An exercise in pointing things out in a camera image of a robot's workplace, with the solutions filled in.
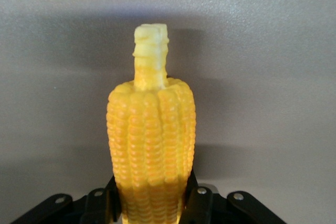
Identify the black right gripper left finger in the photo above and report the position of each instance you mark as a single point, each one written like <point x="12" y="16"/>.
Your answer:
<point x="109" y="203"/>

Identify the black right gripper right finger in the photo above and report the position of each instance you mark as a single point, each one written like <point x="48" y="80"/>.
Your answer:
<point x="197" y="205"/>

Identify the yellow corn cob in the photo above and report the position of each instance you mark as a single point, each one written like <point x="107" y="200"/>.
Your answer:
<point x="149" y="134"/>

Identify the brown table cover mat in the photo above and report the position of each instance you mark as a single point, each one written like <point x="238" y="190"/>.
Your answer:
<point x="52" y="51"/>

